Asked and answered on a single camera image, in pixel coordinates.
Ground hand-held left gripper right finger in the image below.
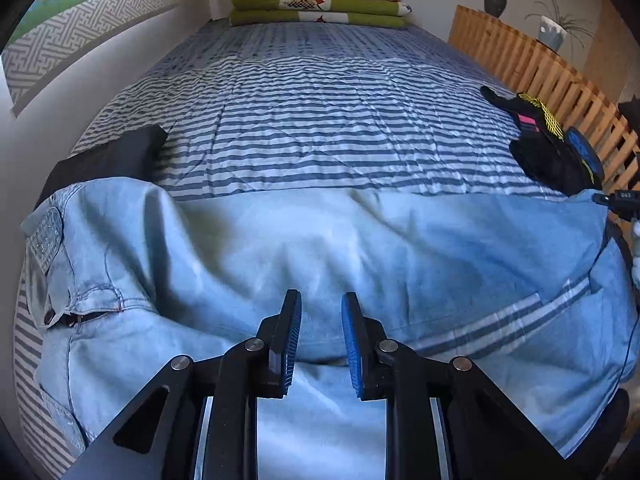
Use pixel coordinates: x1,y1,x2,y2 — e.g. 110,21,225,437
341,291,591,480

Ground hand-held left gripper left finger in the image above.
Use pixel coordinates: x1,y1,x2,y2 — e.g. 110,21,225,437
62,289,303,480

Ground light blue denim pants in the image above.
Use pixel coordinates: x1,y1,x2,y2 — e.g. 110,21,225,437
20,182,640,480

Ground black cycling shorts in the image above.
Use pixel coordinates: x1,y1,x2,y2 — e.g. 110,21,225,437
480,85,606,193

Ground potted plant in white pot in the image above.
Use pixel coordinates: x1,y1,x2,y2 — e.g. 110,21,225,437
525,0,596,53

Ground blue white striped bedspread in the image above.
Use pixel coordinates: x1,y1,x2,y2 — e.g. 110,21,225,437
12,19,596,468

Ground black folded cloth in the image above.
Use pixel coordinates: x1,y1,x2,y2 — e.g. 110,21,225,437
34,125,168,211

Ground green floral folded blanket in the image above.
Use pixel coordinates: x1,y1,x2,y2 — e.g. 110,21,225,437
229,0,413,30

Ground green yellow patterned rug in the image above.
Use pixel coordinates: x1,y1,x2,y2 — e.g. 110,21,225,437
2,0,213,118

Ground wooden slatted bed rail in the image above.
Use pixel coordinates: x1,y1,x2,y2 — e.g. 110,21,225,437
448,5,640,196

